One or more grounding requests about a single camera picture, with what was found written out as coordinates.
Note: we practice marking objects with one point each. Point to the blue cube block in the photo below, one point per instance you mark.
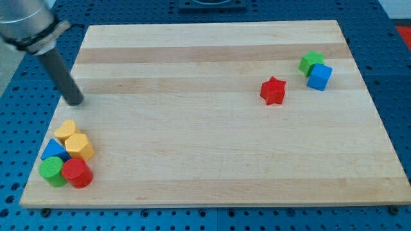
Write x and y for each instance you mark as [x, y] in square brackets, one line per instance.
[319, 77]

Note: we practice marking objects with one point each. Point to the yellow heart block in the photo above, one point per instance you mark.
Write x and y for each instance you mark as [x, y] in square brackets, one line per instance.
[67, 129]

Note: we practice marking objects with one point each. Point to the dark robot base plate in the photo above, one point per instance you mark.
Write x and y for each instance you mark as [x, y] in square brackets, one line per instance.
[188, 5]

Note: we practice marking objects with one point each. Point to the yellow hexagon block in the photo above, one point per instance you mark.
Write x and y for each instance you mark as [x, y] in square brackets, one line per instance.
[78, 145]

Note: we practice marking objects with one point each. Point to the green cylinder block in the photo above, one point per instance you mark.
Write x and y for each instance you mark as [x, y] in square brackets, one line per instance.
[50, 169]

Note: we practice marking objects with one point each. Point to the red cylinder block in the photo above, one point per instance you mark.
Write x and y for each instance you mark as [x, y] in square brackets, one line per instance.
[77, 172]

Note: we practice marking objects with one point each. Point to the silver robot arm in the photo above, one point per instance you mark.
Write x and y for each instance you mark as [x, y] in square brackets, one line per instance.
[31, 26]

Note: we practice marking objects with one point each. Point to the green star block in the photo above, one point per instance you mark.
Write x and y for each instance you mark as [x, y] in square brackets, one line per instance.
[308, 61]

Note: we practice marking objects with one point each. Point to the red star block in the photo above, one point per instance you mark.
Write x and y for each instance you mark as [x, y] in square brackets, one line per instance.
[273, 91]

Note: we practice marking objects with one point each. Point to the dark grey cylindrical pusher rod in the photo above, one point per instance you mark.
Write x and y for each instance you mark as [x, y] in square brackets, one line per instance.
[61, 76]

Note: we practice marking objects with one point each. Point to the light wooden board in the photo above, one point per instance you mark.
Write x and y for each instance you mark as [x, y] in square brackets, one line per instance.
[176, 119]

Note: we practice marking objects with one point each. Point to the blue triangle block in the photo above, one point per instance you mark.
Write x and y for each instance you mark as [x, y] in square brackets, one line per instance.
[55, 149]

